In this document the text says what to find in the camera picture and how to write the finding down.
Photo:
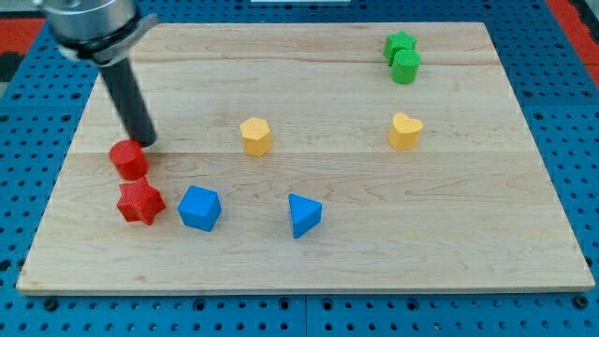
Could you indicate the yellow hexagon block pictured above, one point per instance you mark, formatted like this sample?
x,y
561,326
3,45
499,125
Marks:
x,y
256,138

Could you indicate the wooden board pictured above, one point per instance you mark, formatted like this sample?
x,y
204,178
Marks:
x,y
470,209

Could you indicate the blue triangle block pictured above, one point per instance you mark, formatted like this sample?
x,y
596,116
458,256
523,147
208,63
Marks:
x,y
305,214

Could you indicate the blue cube block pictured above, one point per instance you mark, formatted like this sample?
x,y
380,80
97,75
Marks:
x,y
200,208

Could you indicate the yellow heart block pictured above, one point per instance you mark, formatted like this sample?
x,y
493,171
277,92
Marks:
x,y
404,132

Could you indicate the green cylinder block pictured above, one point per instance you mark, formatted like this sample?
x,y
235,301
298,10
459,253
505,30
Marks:
x,y
405,66

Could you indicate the green star block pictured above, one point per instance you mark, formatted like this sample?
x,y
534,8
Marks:
x,y
398,42

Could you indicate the red star block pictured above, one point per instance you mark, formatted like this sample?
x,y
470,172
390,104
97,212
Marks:
x,y
139,201

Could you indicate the red cylinder block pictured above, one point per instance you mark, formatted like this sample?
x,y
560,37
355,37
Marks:
x,y
129,160

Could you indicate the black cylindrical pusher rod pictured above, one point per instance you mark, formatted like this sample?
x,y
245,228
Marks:
x,y
129,103

